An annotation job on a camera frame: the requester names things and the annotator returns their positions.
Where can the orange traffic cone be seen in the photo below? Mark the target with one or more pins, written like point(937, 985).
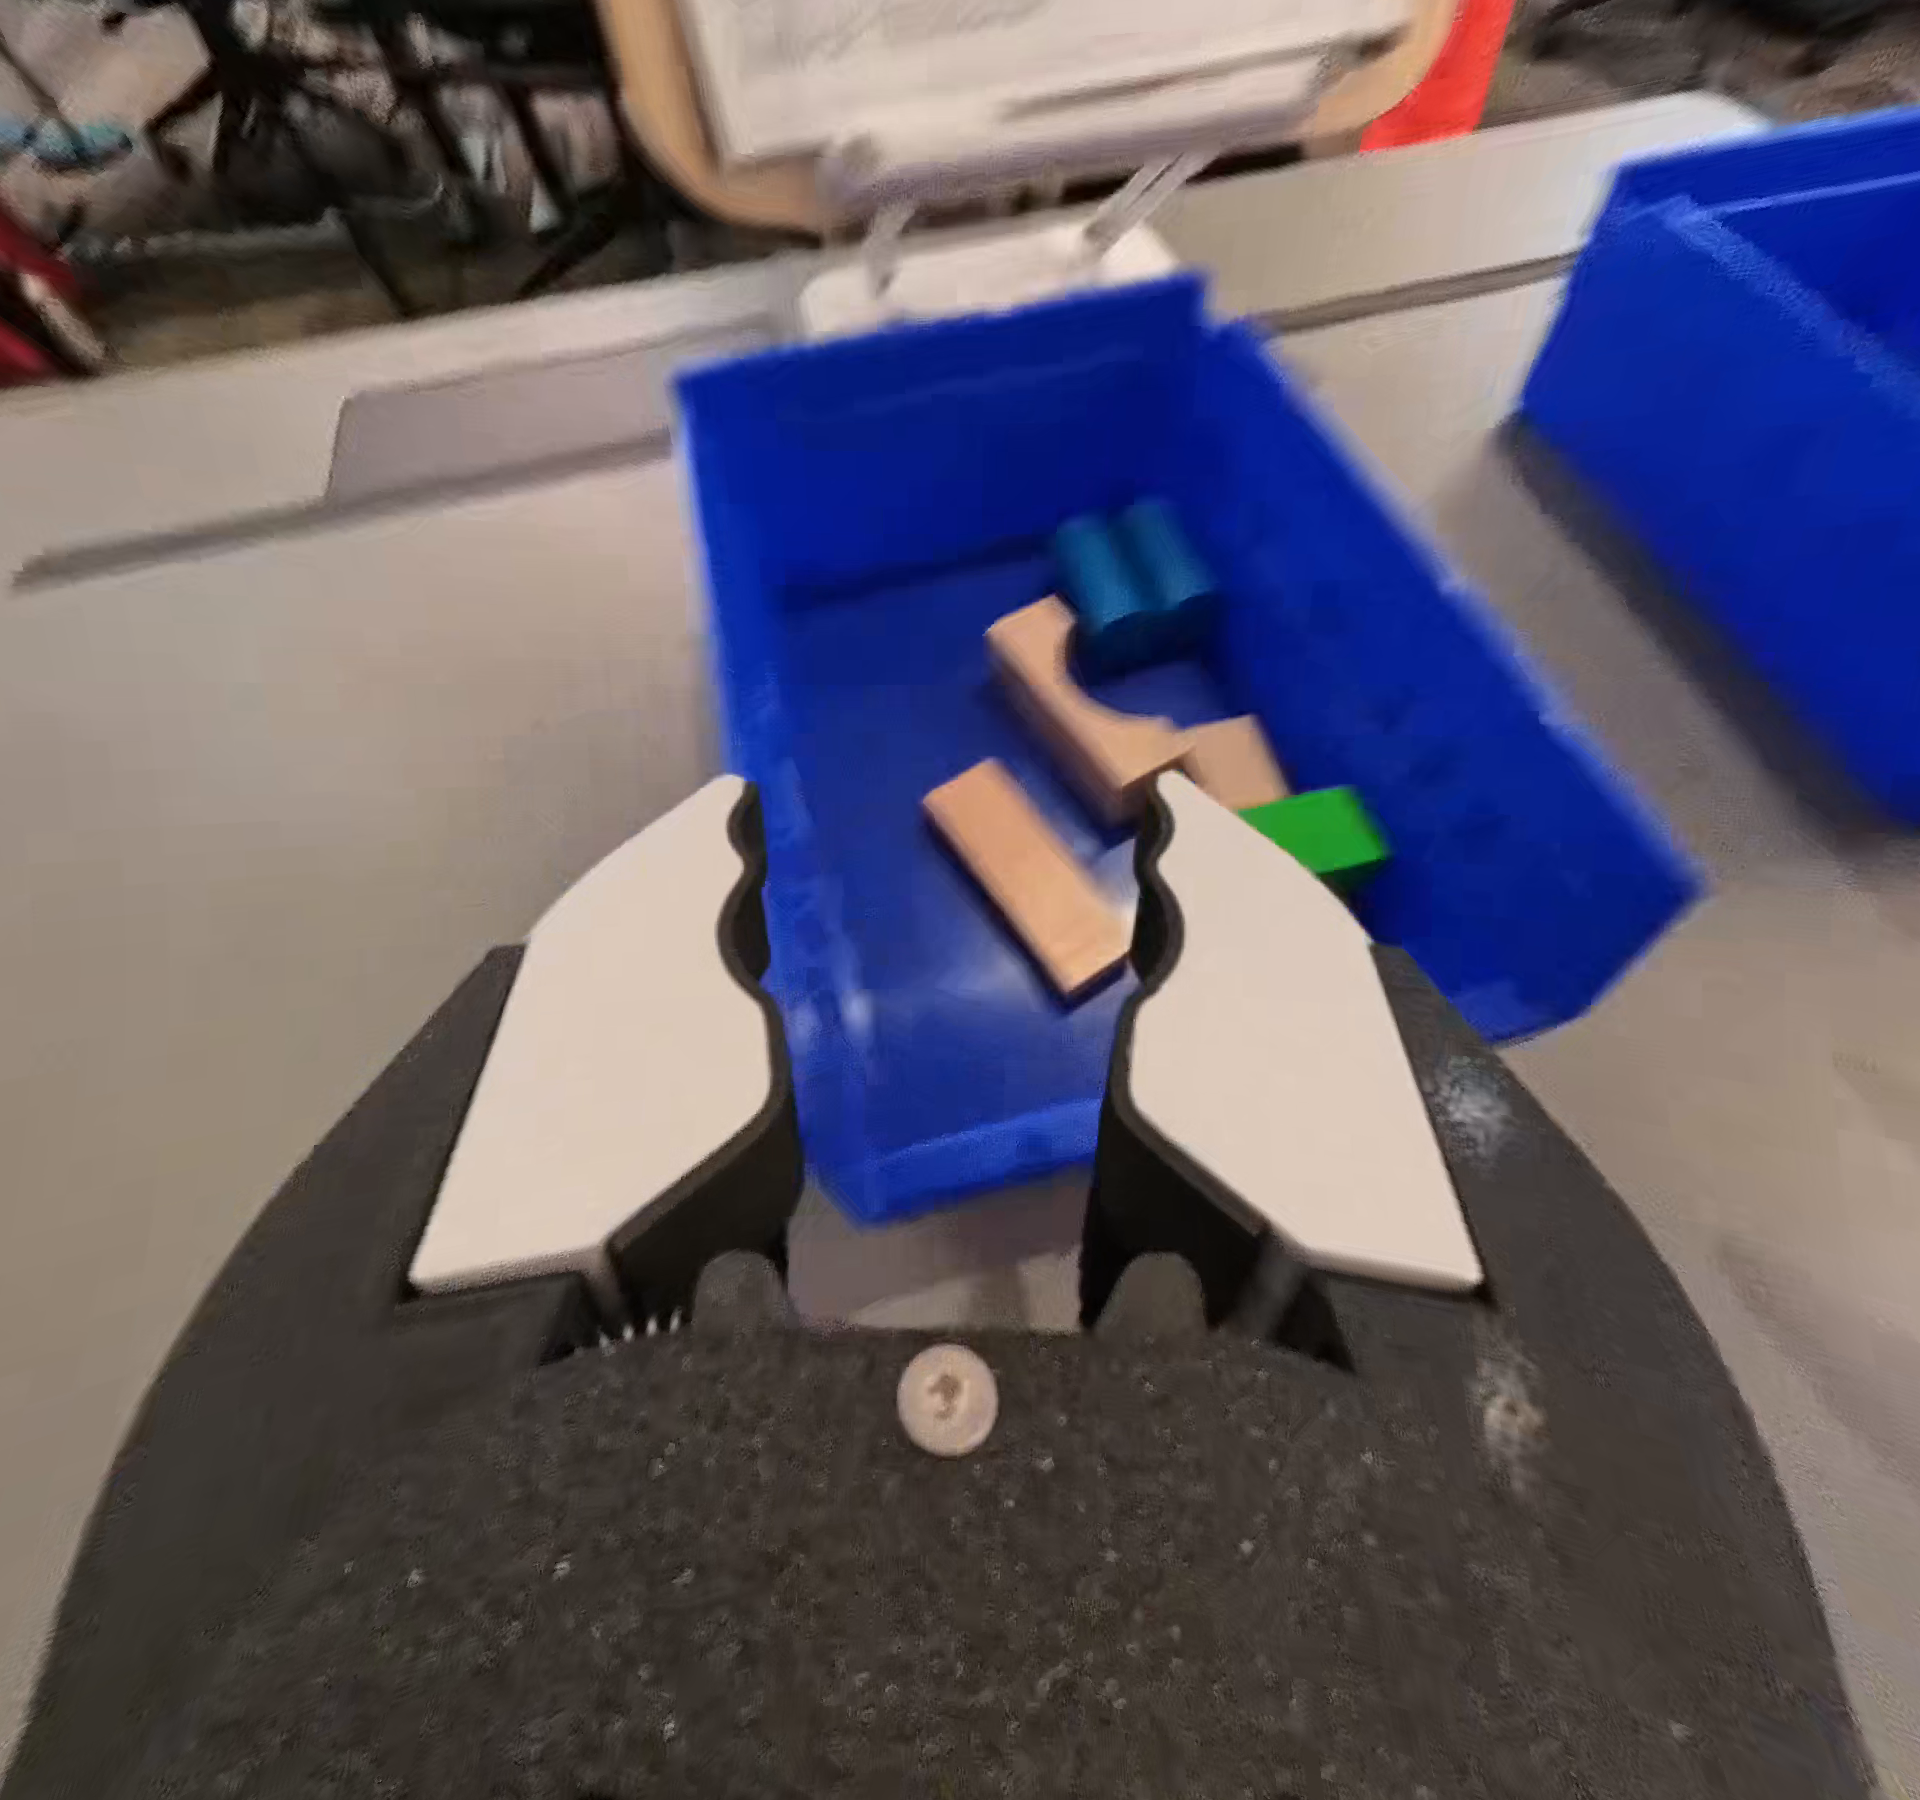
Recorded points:
point(1448, 44)

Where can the red bag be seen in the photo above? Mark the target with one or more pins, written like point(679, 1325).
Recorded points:
point(45, 299)

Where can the printed instruction sheet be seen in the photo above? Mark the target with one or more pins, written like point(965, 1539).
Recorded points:
point(1050, 1)

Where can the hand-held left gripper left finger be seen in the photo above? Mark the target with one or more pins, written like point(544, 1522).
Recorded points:
point(602, 1078)

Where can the blue wooden cylinder block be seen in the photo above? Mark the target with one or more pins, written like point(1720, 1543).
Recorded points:
point(1178, 585)
point(1088, 579)

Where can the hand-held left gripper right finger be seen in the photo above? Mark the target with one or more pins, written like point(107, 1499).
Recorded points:
point(1291, 1078)

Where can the wooden clipboard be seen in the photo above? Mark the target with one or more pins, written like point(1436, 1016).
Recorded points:
point(630, 60)

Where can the green wooden arch block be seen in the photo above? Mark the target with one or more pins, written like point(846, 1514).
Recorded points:
point(1321, 831)

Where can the white document stand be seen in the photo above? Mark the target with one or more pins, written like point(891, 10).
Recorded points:
point(975, 276)

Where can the blue plastic bin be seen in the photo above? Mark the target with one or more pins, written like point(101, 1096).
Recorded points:
point(1771, 450)
point(872, 510)

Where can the natural wooden arch block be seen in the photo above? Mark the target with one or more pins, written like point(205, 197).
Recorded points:
point(1050, 704)

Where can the black office chair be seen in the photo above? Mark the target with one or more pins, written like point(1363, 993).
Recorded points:
point(391, 29)

